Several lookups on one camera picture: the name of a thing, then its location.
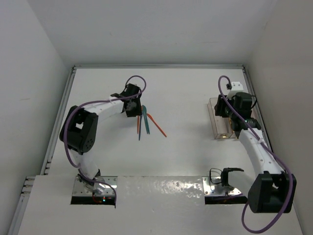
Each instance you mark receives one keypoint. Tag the orange spoon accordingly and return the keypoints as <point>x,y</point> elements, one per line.
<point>138,124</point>

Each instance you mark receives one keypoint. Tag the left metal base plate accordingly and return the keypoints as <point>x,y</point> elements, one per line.
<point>105,186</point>

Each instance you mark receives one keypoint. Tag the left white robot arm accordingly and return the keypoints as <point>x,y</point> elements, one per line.
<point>79,130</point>

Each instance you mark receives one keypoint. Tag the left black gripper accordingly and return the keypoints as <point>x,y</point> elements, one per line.
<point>136,111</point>

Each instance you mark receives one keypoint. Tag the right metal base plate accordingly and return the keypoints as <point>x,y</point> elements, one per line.
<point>212,187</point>

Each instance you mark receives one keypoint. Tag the dark blue knife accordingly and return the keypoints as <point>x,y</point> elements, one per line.
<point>139,136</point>

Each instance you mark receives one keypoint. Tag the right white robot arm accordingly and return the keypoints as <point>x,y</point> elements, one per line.
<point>267,192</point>

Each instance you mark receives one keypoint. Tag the metal base plate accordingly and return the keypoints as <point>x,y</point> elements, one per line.
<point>212,187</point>
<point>105,186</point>

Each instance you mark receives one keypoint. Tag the clear container left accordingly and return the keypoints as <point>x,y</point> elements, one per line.
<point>220,126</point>

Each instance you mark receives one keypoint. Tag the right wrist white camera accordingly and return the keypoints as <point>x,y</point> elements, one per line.
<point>236,87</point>

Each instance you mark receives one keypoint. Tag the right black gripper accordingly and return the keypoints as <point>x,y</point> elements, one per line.
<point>219,108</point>

